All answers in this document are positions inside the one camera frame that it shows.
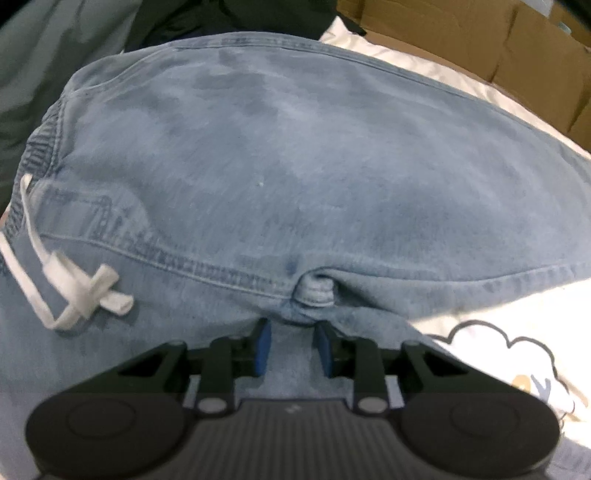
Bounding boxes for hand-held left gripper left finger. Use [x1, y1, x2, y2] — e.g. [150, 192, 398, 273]
[115, 318, 273, 415]

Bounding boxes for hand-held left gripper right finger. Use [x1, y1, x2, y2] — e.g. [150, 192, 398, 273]
[314, 320, 481, 414]

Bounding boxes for light blue denim pants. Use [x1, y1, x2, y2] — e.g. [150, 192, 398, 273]
[0, 36, 591, 480]

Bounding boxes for cream bear print bed sheet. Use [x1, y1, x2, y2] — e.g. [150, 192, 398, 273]
[318, 16, 591, 480]

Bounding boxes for black cloth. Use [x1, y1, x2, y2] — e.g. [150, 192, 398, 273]
[124, 0, 370, 51]

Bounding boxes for flattened brown cardboard box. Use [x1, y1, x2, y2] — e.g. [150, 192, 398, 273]
[337, 0, 591, 151]

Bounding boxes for grey quilted cushion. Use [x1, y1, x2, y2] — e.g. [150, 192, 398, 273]
[0, 0, 144, 208]

